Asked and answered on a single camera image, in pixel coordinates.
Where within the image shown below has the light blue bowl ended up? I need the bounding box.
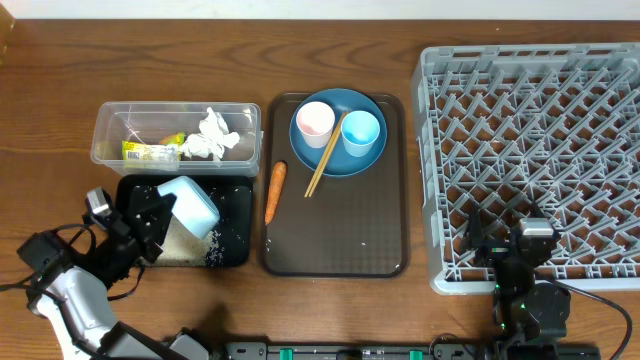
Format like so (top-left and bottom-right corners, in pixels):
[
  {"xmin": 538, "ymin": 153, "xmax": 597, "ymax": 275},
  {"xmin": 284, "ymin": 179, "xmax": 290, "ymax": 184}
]
[{"xmin": 157, "ymin": 176, "xmax": 220, "ymax": 240}]

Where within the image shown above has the white paper napkin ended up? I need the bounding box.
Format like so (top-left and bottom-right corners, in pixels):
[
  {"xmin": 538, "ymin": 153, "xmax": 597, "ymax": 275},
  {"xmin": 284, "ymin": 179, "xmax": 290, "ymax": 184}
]
[{"xmin": 180, "ymin": 134, "xmax": 225, "ymax": 160}]

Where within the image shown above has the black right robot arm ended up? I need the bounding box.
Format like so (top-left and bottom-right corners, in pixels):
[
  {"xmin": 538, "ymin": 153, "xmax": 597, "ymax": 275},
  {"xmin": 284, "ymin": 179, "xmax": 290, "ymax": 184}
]
[{"xmin": 463, "ymin": 204, "xmax": 570, "ymax": 359}]

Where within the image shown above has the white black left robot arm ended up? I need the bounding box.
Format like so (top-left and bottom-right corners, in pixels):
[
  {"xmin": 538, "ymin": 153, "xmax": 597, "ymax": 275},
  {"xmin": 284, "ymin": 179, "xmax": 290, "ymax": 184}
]
[{"xmin": 1, "ymin": 186, "xmax": 217, "ymax": 359}]

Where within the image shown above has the clear plastic waste bin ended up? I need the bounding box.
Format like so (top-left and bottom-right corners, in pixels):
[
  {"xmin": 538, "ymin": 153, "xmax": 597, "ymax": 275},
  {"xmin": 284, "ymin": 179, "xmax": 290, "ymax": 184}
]
[{"xmin": 91, "ymin": 101, "xmax": 261, "ymax": 177}]

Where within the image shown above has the grey plastic dishwasher rack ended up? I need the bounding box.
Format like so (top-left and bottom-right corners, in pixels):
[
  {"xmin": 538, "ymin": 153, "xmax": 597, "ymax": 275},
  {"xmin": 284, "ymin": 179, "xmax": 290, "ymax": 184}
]
[{"xmin": 411, "ymin": 43, "xmax": 639, "ymax": 295}]

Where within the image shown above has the spilled white rice pile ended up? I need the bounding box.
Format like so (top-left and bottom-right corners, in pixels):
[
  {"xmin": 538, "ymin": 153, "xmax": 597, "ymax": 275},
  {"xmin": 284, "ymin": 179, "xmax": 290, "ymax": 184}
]
[{"xmin": 143, "ymin": 217, "xmax": 225, "ymax": 267}]

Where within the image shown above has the yellow green snack wrapper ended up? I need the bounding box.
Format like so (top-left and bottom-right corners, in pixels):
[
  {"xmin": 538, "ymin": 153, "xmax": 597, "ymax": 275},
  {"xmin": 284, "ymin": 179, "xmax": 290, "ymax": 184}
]
[{"xmin": 121, "ymin": 132, "xmax": 185, "ymax": 162}]

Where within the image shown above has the black rectangular tray bin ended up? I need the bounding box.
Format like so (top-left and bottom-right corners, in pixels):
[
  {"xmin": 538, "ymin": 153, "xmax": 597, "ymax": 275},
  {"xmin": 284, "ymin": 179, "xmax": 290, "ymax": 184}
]
[{"xmin": 116, "ymin": 174, "xmax": 253, "ymax": 268}]

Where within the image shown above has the dark brown serving tray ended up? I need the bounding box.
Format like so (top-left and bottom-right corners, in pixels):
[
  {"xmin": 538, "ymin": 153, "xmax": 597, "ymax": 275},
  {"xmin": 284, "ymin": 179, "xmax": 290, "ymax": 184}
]
[{"xmin": 261, "ymin": 93, "xmax": 410, "ymax": 278}]

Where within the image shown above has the orange carrot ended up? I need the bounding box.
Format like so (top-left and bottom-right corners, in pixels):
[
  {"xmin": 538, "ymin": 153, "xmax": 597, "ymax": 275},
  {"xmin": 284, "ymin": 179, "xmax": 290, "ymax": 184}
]
[{"xmin": 265, "ymin": 161, "xmax": 287, "ymax": 225}]

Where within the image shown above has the light blue plastic cup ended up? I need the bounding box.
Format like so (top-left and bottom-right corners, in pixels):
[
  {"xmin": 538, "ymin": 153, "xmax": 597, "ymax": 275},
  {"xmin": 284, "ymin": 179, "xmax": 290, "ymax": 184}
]
[{"xmin": 341, "ymin": 110, "xmax": 381, "ymax": 157}]

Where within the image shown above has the pink plastic cup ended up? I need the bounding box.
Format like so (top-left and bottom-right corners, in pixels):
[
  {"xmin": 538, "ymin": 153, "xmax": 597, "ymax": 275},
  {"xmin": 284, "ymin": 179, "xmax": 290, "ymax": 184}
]
[{"xmin": 295, "ymin": 101, "xmax": 336, "ymax": 149}]

